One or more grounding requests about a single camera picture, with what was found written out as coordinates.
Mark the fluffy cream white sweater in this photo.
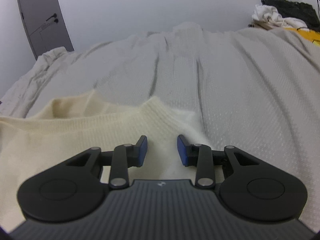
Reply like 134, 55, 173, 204
1, 91, 209, 231

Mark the grey bed cover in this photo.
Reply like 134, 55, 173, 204
1, 23, 319, 231

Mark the yellow item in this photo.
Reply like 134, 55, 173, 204
285, 28, 320, 46

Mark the white crumpled cloth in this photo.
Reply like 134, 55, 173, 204
252, 4, 308, 29

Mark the dark grey door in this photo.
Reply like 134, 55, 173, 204
17, 0, 74, 58

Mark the black fluffy garment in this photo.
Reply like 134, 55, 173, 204
261, 0, 319, 32

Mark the black door handle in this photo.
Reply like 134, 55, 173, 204
46, 13, 59, 23

